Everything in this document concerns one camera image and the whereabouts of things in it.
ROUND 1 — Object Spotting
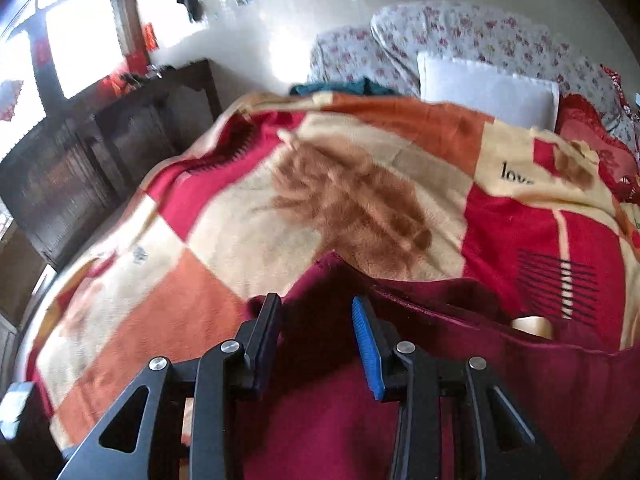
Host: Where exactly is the white pillow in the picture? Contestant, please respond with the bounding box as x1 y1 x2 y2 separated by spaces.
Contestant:
416 51 561 131

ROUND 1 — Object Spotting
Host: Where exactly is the window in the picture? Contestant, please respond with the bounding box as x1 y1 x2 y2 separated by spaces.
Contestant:
0 0 143 161

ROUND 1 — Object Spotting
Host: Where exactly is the dark wooden cabinet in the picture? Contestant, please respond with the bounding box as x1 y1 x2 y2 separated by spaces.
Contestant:
0 57 223 271

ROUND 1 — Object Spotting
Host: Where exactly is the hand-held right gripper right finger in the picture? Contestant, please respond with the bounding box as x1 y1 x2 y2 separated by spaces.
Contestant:
350 295 571 480

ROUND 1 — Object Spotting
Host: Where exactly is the maroon fleece garment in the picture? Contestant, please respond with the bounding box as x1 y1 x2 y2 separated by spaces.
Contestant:
235 252 640 480

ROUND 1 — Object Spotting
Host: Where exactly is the floral quilt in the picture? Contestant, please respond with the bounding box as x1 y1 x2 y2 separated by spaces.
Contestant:
307 1 640 156

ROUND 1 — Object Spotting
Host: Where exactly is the red ruffled cushion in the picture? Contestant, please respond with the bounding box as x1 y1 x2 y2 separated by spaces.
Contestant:
555 92 640 206

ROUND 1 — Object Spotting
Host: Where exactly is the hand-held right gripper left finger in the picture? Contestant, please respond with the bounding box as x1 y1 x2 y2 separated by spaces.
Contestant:
55 292 283 480

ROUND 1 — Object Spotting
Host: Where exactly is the red orange cream patchwork blanket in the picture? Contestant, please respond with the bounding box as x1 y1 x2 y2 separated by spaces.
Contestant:
25 91 640 453

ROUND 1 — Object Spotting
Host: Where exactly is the teal cloth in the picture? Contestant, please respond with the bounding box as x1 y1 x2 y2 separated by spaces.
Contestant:
289 77 401 99

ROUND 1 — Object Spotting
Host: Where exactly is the red patterned cloth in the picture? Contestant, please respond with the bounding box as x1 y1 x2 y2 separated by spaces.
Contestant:
600 64 632 111

